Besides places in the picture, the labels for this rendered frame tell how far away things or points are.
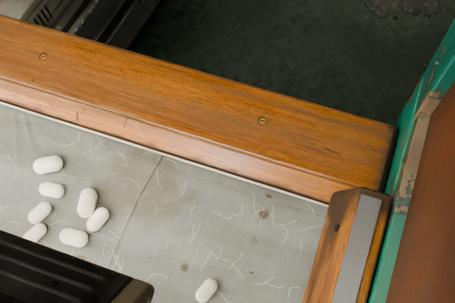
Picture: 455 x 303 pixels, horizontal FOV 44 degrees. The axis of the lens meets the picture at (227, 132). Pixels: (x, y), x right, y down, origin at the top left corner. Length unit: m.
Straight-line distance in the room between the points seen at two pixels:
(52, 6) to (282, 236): 0.81
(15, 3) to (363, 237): 0.90
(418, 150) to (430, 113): 0.04
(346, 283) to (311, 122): 0.23
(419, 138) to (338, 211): 0.11
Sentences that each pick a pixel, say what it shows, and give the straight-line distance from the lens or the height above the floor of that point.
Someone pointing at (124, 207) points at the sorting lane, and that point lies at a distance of 0.73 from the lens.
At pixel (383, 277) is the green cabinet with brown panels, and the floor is 0.87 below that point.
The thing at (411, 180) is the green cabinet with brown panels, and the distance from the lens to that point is 0.60.
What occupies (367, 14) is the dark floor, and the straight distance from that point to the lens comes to 1.72.
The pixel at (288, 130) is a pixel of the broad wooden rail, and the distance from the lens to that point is 0.71.
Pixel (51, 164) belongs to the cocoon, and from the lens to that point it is 0.75.
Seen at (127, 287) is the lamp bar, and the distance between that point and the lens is 0.37.
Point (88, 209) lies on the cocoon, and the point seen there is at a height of 0.76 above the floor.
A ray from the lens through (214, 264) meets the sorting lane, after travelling 0.70.
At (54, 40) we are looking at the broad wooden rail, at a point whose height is 0.76.
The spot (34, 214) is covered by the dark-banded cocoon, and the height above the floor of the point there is 0.76.
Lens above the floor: 1.43
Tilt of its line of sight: 69 degrees down
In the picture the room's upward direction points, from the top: 10 degrees counter-clockwise
